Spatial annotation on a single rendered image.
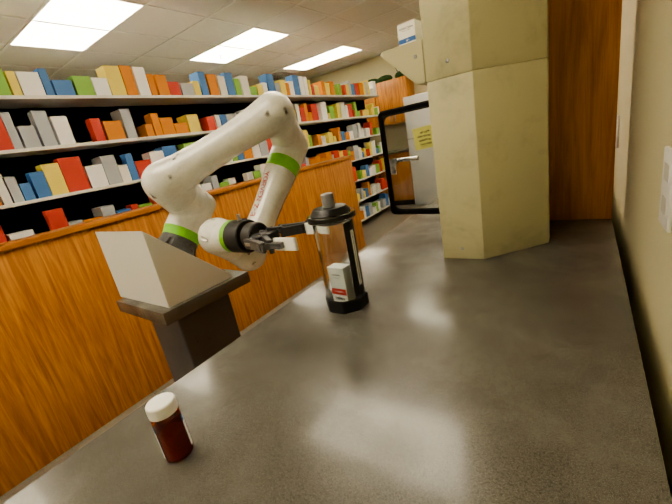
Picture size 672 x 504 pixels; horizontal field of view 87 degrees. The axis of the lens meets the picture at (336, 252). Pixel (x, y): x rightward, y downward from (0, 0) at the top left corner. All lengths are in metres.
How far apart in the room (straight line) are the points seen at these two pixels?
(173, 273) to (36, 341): 1.35
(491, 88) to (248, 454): 0.90
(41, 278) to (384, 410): 2.06
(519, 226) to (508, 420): 0.64
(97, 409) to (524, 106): 2.52
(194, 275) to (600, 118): 1.29
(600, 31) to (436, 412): 1.10
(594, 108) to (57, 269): 2.43
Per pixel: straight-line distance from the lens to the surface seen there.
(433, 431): 0.52
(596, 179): 1.34
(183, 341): 1.27
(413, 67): 1.02
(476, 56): 0.98
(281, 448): 0.54
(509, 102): 1.02
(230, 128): 1.17
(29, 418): 2.51
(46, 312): 2.39
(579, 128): 1.32
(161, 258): 1.14
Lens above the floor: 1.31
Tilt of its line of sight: 17 degrees down
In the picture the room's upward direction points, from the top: 11 degrees counter-clockwise
